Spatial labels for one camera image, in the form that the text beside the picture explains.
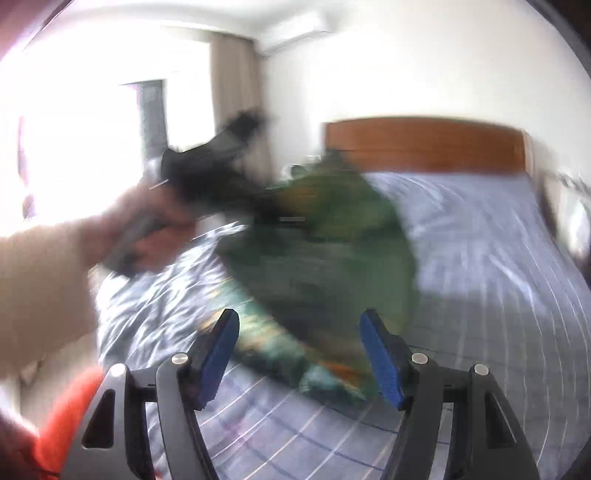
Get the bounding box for brown wooden headboard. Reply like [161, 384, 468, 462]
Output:
[324, 116, 535, 175]

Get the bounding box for beige curtain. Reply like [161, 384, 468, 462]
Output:
[209, 33, 273, 184]

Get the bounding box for green brocade padded jacket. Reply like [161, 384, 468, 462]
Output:
[209, 150, 417, 402]

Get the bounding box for orange fluffy trousers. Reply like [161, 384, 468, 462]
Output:
[1, 366, 105, 479]

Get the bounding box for person's left hand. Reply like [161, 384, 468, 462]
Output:
[81, 182, 197, 272]

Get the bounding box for beige sleeved left forearm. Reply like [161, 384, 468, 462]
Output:
[1, 218, 100, 378]

